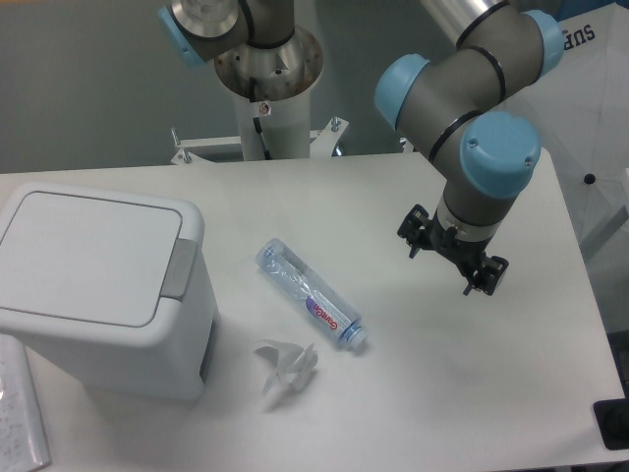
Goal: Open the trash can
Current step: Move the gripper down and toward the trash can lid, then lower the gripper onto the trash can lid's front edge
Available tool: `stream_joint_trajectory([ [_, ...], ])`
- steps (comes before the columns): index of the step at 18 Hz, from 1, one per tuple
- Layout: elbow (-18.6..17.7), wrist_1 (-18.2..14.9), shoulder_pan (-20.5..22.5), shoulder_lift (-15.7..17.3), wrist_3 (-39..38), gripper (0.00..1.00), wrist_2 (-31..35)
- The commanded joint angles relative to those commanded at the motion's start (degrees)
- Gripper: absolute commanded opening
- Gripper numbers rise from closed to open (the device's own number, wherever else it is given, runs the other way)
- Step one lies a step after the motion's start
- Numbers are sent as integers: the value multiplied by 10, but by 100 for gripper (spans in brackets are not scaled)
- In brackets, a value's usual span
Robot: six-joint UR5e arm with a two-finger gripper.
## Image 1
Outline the crumpled white paper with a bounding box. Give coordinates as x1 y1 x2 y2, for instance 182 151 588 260
255 339 318 394

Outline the white umbrella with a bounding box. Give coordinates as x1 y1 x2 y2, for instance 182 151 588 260
504 2 628 240

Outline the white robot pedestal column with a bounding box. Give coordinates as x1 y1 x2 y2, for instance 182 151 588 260
213 24 325 161

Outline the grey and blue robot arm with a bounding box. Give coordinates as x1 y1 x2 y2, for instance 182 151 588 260
158 1 564 295

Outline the white metal base bracket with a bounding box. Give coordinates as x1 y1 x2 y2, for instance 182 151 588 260
170 116 350 165

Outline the white trash can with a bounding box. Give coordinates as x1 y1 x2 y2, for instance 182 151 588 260
1 182 218 399

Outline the black device at edge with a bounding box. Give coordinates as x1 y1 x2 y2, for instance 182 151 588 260
594 398 628 450

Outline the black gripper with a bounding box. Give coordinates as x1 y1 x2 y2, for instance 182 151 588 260
397 205 509 296

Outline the clear plastic water bottle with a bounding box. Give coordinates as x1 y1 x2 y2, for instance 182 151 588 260
256 238 369 353

